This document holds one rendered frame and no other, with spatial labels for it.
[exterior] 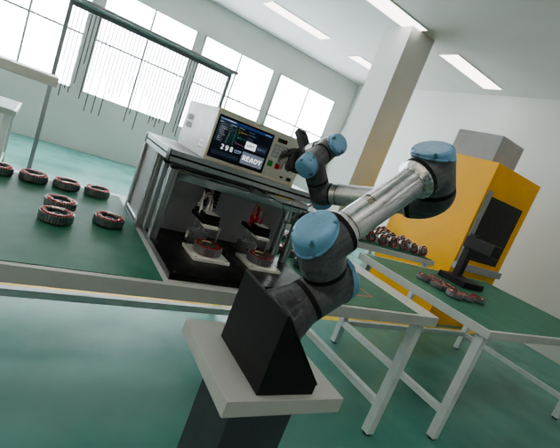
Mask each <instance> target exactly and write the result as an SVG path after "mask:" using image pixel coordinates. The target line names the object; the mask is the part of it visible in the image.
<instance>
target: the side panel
mask: <svg viewBox="0 0 560 448"><path fill-rule="evenodd" d="M159 156H160V154H159V153H158V152H157V151H156V150H155V149H153V148H152V147H151V146H149V144H147V142H145V141H144V143H143V146H142V150H141V152H140V157H139V161H138V163H137V166H136V169H135V173H134V175H133V178H132V184H131V186H130V189H129V193H128V196H127V198H126V201H125V205H124V207H125V209H126V211H127V212H128V214H129V216H130V218H131V220H132V223H133V225H134V226H135V227H139V228H140V226H141V223H139V220H140V216H141V213H142V210H143V207H144V203H145V201H146V198H147V195H148V191H149V187H150V184H151V181H152V179H153V176H154V172H155V169H156V165H157V162H158V159H159Z"/></svg>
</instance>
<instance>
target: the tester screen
mask: <svg viewBox="0 0 560 448"><path fill-rule="evenodd" d="M272 138H273V136H270V135H268V134H266V133H264V132H260V131H257V130H255V129H253V128H251V127H248V126H246V125H243V124H240V123H238V122H235V121H233V120H230V119H228V118H226V117H224V116H221V117H220V121H219V124H218V127H217V130H216V133H215V135H214V138H213V141H212V145H211V148H210V151H209V153H208V154H210V155H213V156H217V157H220V158H223V159H226V160H229V161H231V162H234V163H237V164H240V163H239V161H240V158H241V155H242V154H243V151H244V152H247V153H250V154H253V155H255V156H259V157H262V158H265V157H266V156H264V155H261V154H259V153H256V152H253V151H251V150H249V149H246V148H244V147H245V144H246V141H248V142H251V143H253V144H255V145H258V146H261V147H263V148H267V149H268V148H269V145H270V143H271V141H272ZM221 143H223V144H226V145H229V146H230V147H233V148H234V151H233V153H230V152H227V151H225V150H222V149H220V144H221ZM212 148H214V149H217V150H219V151H222V152H225V153H227V154H230V155H232V156H237V157H238V159H237V161H236V160H233V159H230V158H227V157H224V156H220V155H217V154H214V153H212V152H211V149H212ZM241 165H244V166H247V167H250V168H253V167H251V166H248V165H245V164H241ZM253 169H255V170H258V171H260V170H261V169H260V170H259V169H256V168H253Z"/></svg>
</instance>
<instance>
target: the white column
mask: <svg viewBox="0 0 560 448"><path fill-rule="evenodd" d="M434 42H435V41H434V40H433V39H432V38H431V37H429V36H428V35H426V34H425V33H424V32H423V31H422V32H421V31H420V30H419V29H417V28H416V27H414V26H404V27H401V26H397V27H388V28H386V30H385V32H384V35H383V37H382V39H381V41H380V45H379V48H378V50H377V52H376V55H375V57H374V60H373V62H372V65H371V68H370V70H369V73H368V75H367V77H366V79H365V82H364V86H363V88H362V91H361V93H360V95H359V98H358V100H357V103H356V106H355V108H354V111H353V113H352V116H351V117H350V120H349V122H348V126H347V129H346V131H345V133H344V137H345V139H346V141H347V144H348V147H347V150H346V152H345V153H344V154H342V155H340V156H336V157H335V158H334V160H333V163H332V167H331V169H330V171H329V174H328V176H327V177H328V181H329V183H339V184H348V185H357V186H366V187H374V184H375V182H376V180H377V178H378V176H379V173H380V170H381V167H382V165H383V164H384V161H385V159H386V156H387V154H388V151H389V149H390V146H391V144H392V142H393V139H394V138H395V135H396V132H397V129H398V127H399V125H400V123H401V121H402V118H403V116H404V112H405V110H406V108H407V106H408V104H409V101H410V99H411V96H412V94H413V91H414V89H415V87H416V84H417V83H418V80H419V78H420V74H421V72H422V69H423V68H424V66H425V63H426V61H427V58H428V56H429V53H430V51H431V49H432V46H433V44H434Z"/></svg>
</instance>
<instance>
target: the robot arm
mask: <svg viewBox="0 0 560 448"><path fill-rule="evenodd" d="M294 133H295V136H296V139H297V142H298V145H299V148H290V149H286V150H284V151H282V152H281V154H280V156H279V157H278V160H277V162H278V163H279V169H280V170H281V169H282V168H283V166H284V164H285V166H284V169H285V170H286V171H287V172H293V173H296V174H298V175H299V176H301V177H302V178H304V179H306V182H307V185H308V192H309V198H310V200H311V203H312V205H313V207H314V208H315V209H317V211H316V212H309V213H307V214H305V215H304V216H302V217H301V218H300V219H299V220H298V221H297V222H296V223H295V225H294V226H293V228H292V248H293V250H294V252H295V254H296V257H297V260H298V263H299V266H300V271H301V274H302V277H300V278H298V279H297V280H295V281H294V282H292V283H290V284H286V285H282V286H278V287H275V288H272V289H271V288H270V289H267V291H268V292H269V293H270V294H271V295H272V296H273V297H274V298H275V299H276V301H277V302H278V303H279V304H280V305H281V306H282V307H283V308H284V309H285V310H286V312H287V313H288V314H289V315H290V316H291V318H292V321H293V324H294V326H295V329H296V331H297V333H298V335H299V338H300V340H301V338H302V337H303V336H304V335H305V334H306V332H307V331H308V330H309V329H310V327H311V326H312V325H313V324H314V323H315V322H316V321H318V320H319V319H321V318H323V317H324V316H326V315H328V314H329V313H331V312H332V311H333V310H334V309H336V308H338V307H339V306H341V305H343V304H344V303H347V302H349V301H350V300H351V299H352V298H353V297H355V296H356V295H357V294H358V292H359V289H360V279H359V275H358V273H357V272H356V268H355V266H354V265H353V263H352V262H351V261H350V260H349V259H348V258H347V256H348V255H349V254H350V253H352V252H353V251H354V250H356V249H357V247H358V240H359V239H361V238H362V237H363V236H365V235H367V234H368V233H369V232H371V231H372V230H374V229H375V228H376V227H378V226H379V225H380V224H381V223H383V222H384V221H386V220H387V219H389V218H390V217H392V216H393V215H394V214H396V213H400V214H403V216H405V218H409V219H418V220H419V219H427V218H432V217H435V216H437V215H439V214H441V213H443V212H445V211H447V210H448V209H449V208H450V207H451V206H452V204H453V202H454V200H455V197H456V193H457V189H456V161H457V157H456V149H455V147H454V146H453V145H452V144H450V143H447V142H444V141H439V140H429V141H422V142H420V143H417V144H415V145H413V146H412V148H411V152H410V154H411V158H409V159H408V160H406V161H405V162H403V163H402V164H401V165H400V167H399V172H398V173H397V174H396V175H394V176H393V177H391V178H389V179H388V180H386V181H384V182H383V183H381V184H380V185H379V186H378V187H366V186H357V185H348V184H339V183H329V181H328V177H327V173H326V169H325V165H326V164H328V163H329V162H330V161H331V160H332V159H333V158H334V157H336V156H340V155H342V154H344V153H345V152H346V150H347V147H348V144H347V141H346V139H345V137H344V136H343V135H342V134H340V133H334V134H330V135H329V136H327V137H324V138H322V139H320V140H316V141H313V142H311V143H310V142H309V139H308V135H307V132H305V131H303V130H301V129H299V128H298V129H297V130H296V131H295V132H294ZM332 205H338V206H346V208H344V209H343V210H341V211H340V212H336V211H326V209H329V208H330V207H331V206H332Z"/></svg>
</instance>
